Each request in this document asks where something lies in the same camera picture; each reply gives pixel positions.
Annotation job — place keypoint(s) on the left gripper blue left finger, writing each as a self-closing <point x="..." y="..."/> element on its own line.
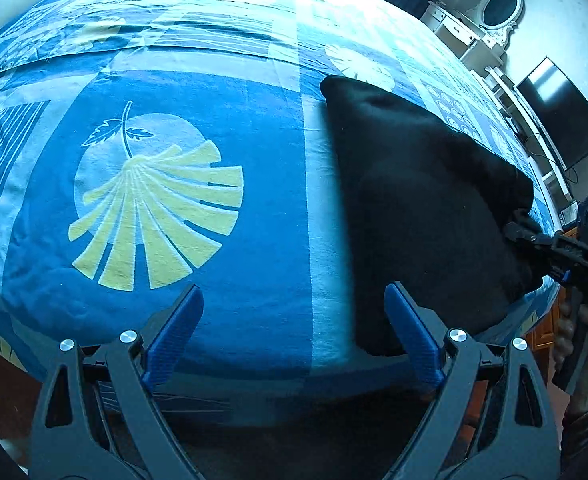
<point x="165" y="339"/>

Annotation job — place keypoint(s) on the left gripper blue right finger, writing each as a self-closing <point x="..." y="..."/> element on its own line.
<point x="423" y="350"/>

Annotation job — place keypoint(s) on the black pants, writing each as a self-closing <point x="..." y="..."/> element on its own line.
<point x="426" y="206"/>

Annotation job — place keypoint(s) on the person right hand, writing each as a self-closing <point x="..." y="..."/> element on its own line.
<point x="563" y="348"/>

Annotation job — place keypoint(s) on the white tv stand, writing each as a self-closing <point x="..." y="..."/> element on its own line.
<point x="537" y="144"/>

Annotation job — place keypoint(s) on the brown wooden cabinet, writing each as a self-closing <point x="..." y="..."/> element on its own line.
<point x="538" y="329"/>

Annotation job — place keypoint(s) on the black flat television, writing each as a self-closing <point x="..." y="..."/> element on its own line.
<point x="561" y="109"/>

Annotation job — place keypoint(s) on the blue patterned bedspread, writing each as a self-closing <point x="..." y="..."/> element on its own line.
<point x="149" y="145"/>

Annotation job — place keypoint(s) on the white vanity dresser with mirror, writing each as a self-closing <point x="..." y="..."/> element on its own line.
<point x="478" y="37"/>

